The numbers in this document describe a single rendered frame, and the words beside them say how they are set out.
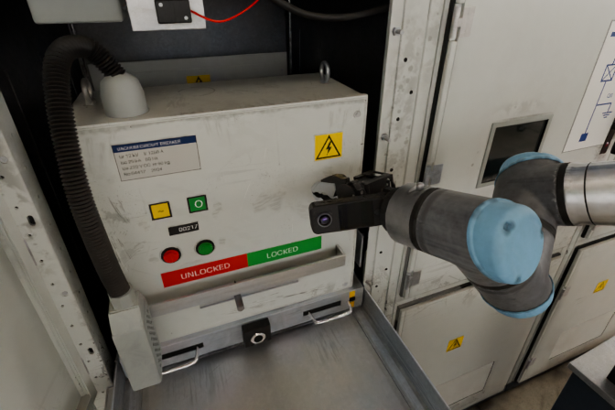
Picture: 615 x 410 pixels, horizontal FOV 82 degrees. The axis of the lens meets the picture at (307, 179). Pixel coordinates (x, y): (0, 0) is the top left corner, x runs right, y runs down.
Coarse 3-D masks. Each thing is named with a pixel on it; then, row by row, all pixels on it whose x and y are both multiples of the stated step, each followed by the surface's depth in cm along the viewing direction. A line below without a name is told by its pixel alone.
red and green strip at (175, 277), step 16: (304, 240) 74; (320, 240) 75; (240, 256) 70; (256, 256) 71; (272, 256) 73; (288, 256) 74; (176, 272) 66; (192, 272) 67; (208, 272) 69; (224, 272) 70
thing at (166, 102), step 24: (96, 96) 64; (168, 96) 64; (192, 96) 64; (216, 96) 64; (240, 96) 64; (264, 96) 64; (288, 96) 64; (312, 96) 64; (336, 96) 63; (360, 96) 63; (96, 120) 53; (120, 120) 51; (144, 120) 52; (168, 120) 53
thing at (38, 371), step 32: (0, 192) 49; (0, 256) 52; (32, 256) 55; (0, 288) 52; (32, 288) 57; (0, 320) 51; (32, 320) 58; (0, 352) 51; (32, 352) 57; (64, 352) 65; (0, 384) 50; (32, 384) 57; (64, 384) 66
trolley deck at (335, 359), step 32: (352, 320) 87; (224, 352) 79; (256, 352) 79; (288, 352) 79; (320, 352) 79; (352, 352) 79; (160, 384) 73; (192, 384) 73; (224, 384) 73; (256, 384) 73; (288, 384) 73; (320, 384) 73; (352, 384) 73; (384, 384) 73
